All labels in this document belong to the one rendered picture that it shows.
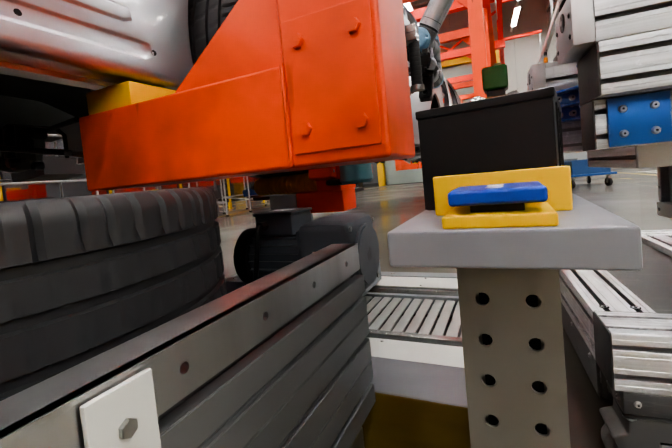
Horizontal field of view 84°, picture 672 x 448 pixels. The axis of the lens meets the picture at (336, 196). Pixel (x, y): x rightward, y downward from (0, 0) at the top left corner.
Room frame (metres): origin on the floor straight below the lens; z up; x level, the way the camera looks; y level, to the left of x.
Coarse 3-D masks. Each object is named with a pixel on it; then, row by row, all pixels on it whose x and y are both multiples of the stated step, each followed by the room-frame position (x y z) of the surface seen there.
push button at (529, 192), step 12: (456, 192) 0.29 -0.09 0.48; (468, 192) 0.29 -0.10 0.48; (480, 192) 0.28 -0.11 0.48; (492, 192) 0.28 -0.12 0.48; (504, 192) 0.28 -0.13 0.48; (516, 192) 0.27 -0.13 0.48; (528, 192) 0.27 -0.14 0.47; (540, 192) 0.27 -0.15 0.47; (456, 204) 0.29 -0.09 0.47; (468, 204) 0.29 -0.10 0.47; (480, 204) 0.28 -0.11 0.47; (492, 204) 0.28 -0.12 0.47; (504, 204) 0.29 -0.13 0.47; (516, 204) 0.29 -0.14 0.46
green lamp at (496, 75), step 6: (492, 66) 0.63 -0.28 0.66; (498, 66) 0.62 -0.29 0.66; (504, 66) 0.62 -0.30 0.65; (486, 72) 0.63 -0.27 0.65; (492, 72) 0.63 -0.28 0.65; (498, 72) 0.62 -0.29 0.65; (504, 72) 0.62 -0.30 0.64; (486, 78) 0.63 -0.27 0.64; (492, 78) 0.63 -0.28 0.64; (498, 78) 0.62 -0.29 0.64; (504, 78) 0.62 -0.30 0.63; (486, 84) 0.63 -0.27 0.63; (492, 84) 0.63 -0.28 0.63; (498, 84) 0.62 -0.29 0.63; (504, 84) 0.62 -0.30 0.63; (486, 90) 0.63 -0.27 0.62
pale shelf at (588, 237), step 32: (416, 224) 0.33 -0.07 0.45; (576, 224) 0.26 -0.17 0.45; (608, 224) 0.25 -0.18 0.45; (416, 256) 0.30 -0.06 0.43; (448, 256) 0.29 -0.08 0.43; (480, 256) 0.28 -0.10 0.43; (512, 256) 0.27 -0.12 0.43; (544, 256) 0.26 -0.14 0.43; (576, 256) 0.25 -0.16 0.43; (608, 256) 0.24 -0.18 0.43; (640, 256) 0.23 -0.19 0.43
